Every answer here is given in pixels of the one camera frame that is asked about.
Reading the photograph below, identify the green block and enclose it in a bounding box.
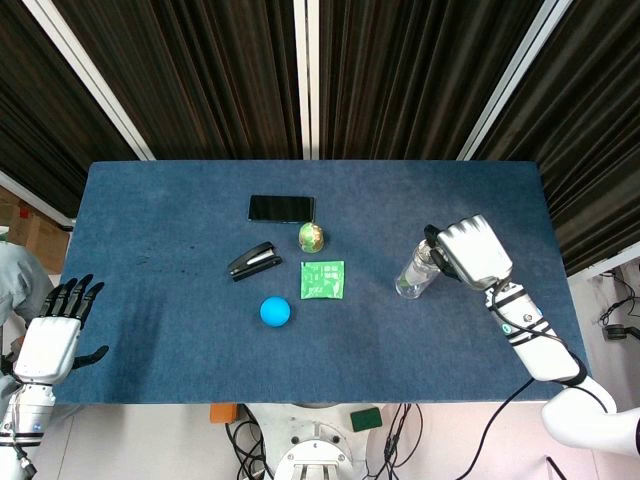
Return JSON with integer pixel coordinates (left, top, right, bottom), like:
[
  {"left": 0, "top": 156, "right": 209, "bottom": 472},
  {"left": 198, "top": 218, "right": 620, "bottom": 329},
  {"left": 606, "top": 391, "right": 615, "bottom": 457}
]
[{"left": 350, "top": 406, "right": 383, "bottom": 433}]

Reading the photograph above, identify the black stapler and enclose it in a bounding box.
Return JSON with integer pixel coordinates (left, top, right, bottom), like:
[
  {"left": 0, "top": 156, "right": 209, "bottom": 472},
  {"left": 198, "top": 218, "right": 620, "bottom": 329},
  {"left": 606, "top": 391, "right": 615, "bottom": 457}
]
[{"left": 227, "top": 241, "right": 283, "bottom": 282}]

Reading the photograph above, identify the person in grey clothing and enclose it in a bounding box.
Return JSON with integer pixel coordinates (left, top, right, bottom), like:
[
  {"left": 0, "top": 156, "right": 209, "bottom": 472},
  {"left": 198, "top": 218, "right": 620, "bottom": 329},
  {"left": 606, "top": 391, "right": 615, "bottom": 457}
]
[{"left": 0, "top": 239, "right": 56, "bottom": 401}]

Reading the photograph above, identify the black power adapter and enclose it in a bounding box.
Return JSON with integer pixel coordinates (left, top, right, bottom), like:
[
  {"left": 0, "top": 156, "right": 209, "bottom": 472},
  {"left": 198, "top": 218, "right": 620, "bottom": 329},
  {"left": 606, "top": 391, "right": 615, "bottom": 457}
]
[{"left": 602, "top": 323, "right": 640, "bottom": 342}]

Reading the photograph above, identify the clear plastic bottle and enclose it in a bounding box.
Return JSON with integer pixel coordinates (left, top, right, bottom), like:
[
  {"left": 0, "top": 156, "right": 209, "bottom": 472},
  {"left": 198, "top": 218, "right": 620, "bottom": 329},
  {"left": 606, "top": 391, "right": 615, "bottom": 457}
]
[{"left": 395, "top": 239, "right": 446, "bottom": 300}]

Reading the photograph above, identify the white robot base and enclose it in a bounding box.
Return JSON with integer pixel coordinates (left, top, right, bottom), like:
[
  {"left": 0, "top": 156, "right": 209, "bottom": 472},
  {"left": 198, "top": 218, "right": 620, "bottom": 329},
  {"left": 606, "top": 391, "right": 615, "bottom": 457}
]
[{"left": 249, "top": 402, "right": 386, "bottom": 480}]

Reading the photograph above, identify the orange block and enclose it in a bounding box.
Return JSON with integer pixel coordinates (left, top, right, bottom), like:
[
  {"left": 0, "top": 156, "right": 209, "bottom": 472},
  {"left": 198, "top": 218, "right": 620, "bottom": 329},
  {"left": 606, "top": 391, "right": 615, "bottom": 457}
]
[{"left": 209, "top": 403, "right": 237, "bottom": 425}]

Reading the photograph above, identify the blue table cloth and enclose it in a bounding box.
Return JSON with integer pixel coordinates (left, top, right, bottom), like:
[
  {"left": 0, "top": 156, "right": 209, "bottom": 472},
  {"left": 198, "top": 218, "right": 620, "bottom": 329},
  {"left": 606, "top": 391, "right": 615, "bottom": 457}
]
[{"left": 49, "top": 159, "right": 599, "bottom": 406}]

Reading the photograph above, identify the cardboard box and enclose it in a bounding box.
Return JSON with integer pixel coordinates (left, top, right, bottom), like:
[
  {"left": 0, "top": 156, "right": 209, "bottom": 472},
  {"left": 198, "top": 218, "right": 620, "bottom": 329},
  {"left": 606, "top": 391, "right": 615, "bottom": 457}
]
[{"left": 0, "top": 187, "right": 70, "bottom": 274}]

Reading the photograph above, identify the blue ball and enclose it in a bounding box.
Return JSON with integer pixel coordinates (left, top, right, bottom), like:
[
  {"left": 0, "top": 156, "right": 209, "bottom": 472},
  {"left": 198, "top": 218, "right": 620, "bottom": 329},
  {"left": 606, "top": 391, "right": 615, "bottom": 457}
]
[{"left": 259, "top": 296, "right": 293, "bottom": 329}]

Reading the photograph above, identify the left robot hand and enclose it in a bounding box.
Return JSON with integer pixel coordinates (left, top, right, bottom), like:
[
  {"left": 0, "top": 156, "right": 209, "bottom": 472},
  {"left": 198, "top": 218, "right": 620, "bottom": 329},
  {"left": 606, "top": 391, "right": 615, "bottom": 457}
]
[{"left": 13, "top": 273, "right": 110, "bottom": 385}]

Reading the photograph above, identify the green patterned cup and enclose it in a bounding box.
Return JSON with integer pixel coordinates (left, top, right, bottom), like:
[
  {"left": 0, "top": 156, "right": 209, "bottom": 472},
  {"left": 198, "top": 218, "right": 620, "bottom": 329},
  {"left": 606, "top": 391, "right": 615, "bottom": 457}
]
[{"left": 297, "top": 222, "right": 326, "bottom": 252}]

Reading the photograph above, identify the green sachet packet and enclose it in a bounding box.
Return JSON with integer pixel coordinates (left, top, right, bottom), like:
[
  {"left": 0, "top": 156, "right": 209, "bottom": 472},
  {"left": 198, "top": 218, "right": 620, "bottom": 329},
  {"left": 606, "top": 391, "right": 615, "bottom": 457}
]
[{"left": 299, "top": 259, "right": 346, "bottom": 301}]

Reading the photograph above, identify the black smartphone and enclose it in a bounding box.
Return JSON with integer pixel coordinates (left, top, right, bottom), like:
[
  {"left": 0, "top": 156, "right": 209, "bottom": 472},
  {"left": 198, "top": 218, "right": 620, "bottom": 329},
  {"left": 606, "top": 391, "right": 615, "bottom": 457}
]
[{"left": 247, "top": 194, "right": 316, "bottom": 223}]

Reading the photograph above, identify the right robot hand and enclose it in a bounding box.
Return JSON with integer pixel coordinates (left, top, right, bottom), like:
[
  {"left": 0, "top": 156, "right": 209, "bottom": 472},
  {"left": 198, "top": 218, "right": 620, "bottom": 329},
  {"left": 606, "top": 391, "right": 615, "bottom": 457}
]
[{"left": 423, "top": 214, "right": 516, "bottom": 292}]

